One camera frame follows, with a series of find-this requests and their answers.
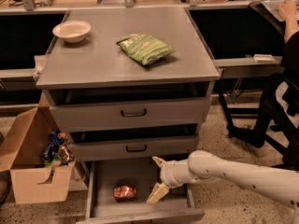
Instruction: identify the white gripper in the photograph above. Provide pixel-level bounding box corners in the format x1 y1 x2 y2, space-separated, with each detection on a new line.
147 156 194 204

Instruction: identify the red coke can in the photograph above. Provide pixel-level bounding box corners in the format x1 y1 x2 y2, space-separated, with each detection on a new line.
113 185 136 202

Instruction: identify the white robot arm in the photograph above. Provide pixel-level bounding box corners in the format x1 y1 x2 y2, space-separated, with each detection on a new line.
147 150 299 224

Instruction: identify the grey middle drawer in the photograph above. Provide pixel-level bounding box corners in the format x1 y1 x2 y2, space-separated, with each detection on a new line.
71 135 198 161

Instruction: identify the grey open bottom drawer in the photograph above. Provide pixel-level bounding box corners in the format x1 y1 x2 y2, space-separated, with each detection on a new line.
78 157 205 224

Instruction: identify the grey top drawer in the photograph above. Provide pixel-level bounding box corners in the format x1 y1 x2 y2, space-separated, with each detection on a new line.
50 98 211 133

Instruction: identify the grey drawer cabinet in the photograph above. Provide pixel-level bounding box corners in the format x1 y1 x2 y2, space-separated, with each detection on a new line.
35 7 221 224

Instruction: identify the blue can in box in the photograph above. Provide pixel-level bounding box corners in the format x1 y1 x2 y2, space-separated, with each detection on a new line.
41 132 64 163

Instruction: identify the person hand on keyboard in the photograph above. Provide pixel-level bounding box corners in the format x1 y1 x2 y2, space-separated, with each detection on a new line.
278 0 297 21

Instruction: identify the shiny snack wrapper in box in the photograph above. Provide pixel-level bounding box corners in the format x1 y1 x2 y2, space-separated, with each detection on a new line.
58 143 75 164

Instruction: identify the green chip bag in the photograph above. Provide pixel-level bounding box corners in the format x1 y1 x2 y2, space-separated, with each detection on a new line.
117 34 175 66

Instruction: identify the black office chair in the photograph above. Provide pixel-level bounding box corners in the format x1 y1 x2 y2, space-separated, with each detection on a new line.
265 78 299 170

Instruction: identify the brown cardboard box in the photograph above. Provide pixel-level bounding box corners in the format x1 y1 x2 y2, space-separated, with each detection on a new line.
0 94 73 204

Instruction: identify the small white box on ledge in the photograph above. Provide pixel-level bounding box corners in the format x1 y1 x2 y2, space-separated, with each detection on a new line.
253 54 275 63

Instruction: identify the seated person in black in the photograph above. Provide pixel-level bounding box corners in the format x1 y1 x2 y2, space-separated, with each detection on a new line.
227 0 299 168

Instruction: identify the white ceramic bowl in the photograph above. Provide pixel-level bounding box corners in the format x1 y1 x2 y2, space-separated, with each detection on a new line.
52 21 91 43

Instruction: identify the black desk with keyboard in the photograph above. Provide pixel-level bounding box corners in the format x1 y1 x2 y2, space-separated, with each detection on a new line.
249 1 285 35

